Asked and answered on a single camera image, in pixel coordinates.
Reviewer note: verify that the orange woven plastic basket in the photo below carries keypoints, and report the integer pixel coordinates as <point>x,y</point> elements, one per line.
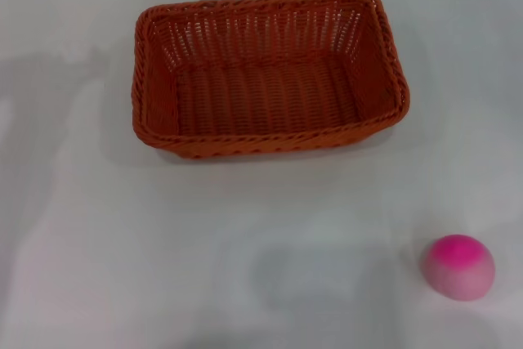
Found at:
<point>265,95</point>

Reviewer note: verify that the pink peach toy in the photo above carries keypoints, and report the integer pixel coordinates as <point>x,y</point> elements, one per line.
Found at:
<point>457,269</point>

